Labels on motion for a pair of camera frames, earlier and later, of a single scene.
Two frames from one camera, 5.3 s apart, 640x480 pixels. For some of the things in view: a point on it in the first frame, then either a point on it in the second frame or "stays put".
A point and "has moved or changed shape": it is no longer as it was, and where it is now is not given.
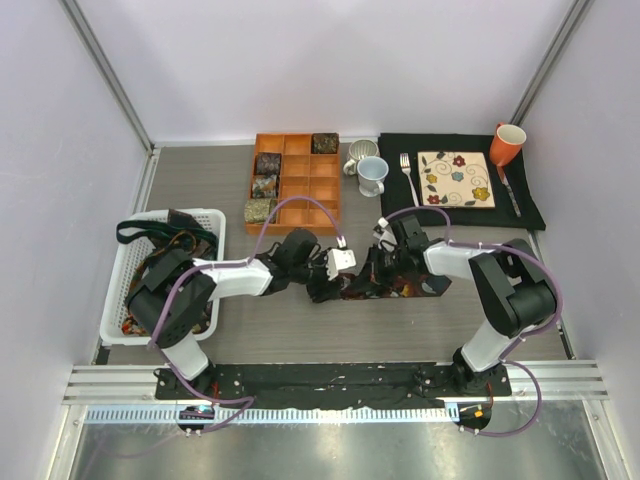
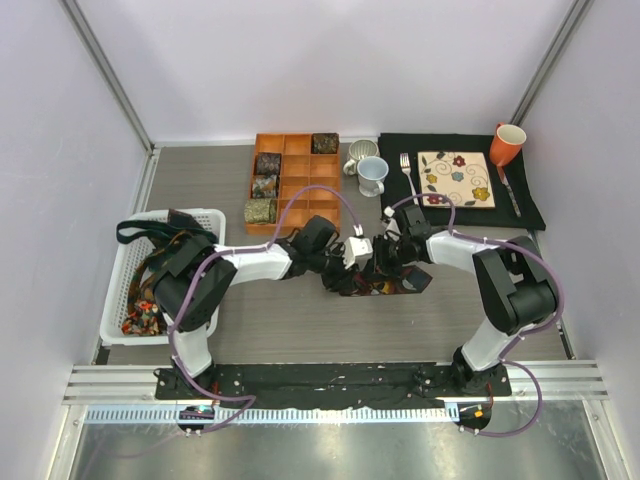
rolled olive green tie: (258, 210) stays put
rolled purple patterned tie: (268, 163) stays put
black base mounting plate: (404, 386) stays put
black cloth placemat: (516, 198) stays put
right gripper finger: (370, 276) to (386, 255)
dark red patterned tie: (416, 285) has moved or changed shape
